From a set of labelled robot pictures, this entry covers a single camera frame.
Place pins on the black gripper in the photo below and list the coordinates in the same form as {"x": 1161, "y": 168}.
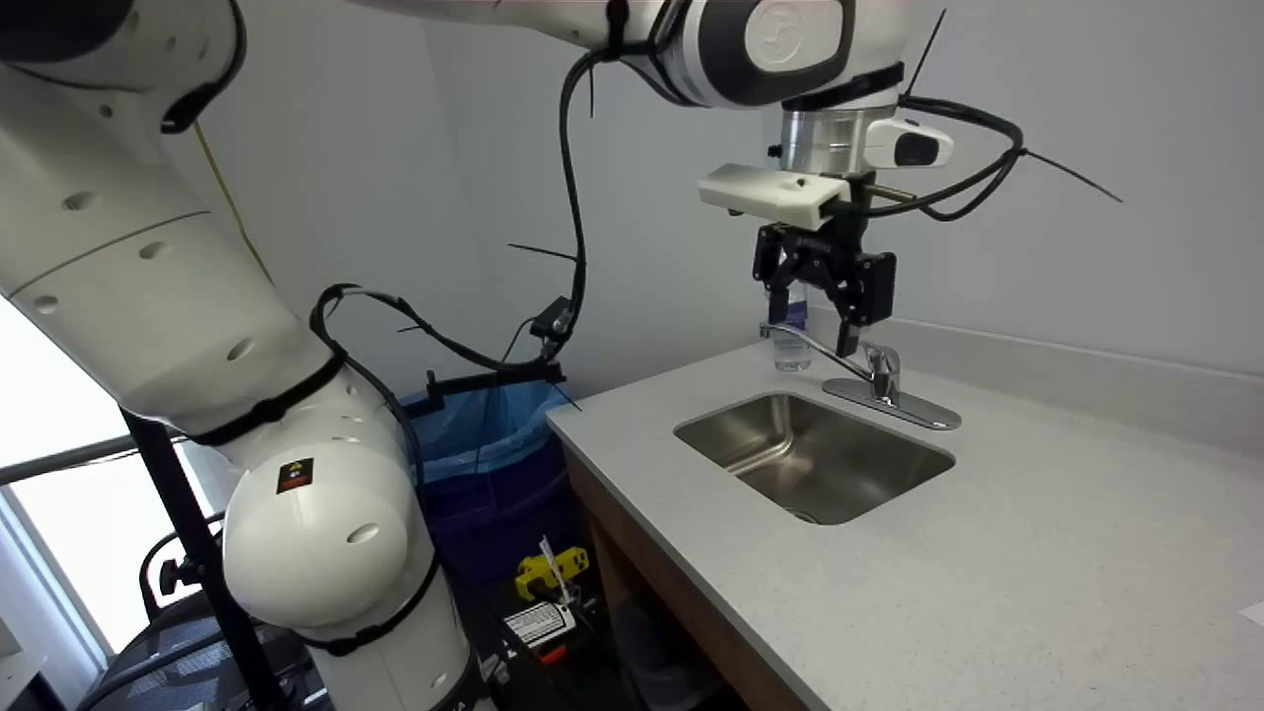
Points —
{"x": 829, "y": 243}

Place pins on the chrome faucet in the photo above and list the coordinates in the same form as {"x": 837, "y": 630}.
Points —
{"x": 893, "y": 401}

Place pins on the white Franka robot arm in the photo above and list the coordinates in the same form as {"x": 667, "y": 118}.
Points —
{"x": 161, "y": 263}

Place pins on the stainless steel sink basin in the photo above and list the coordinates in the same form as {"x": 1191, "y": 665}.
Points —
{"x": 817, "y": 455}

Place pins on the wooden counter cabinet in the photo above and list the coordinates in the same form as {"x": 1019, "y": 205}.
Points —
{"x": 659, "y": 596}

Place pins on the bin with blue bag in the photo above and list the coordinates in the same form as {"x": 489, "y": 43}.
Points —
{"x": 480, "y": 447}

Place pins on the yellow tool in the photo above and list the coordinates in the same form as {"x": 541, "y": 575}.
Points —
{"x": 548, "y": 575}

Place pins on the white and red device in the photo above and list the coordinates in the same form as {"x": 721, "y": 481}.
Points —
{"x": 541, "y": 627}

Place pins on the black metal stand pole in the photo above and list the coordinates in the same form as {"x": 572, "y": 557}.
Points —
{"x": 200, "y": 538}

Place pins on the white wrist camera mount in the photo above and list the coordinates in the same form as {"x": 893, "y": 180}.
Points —
{"x": 772, "y": 190}

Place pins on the small white black-lens camera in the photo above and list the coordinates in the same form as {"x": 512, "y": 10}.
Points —
{"x": 909, "y": 144}

